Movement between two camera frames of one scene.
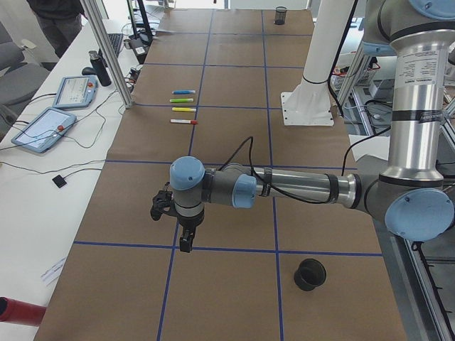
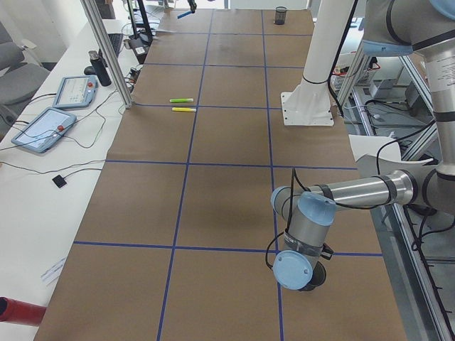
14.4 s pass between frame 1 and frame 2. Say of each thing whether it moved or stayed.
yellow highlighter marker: stayed
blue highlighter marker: moved
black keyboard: stayed
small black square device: stayed
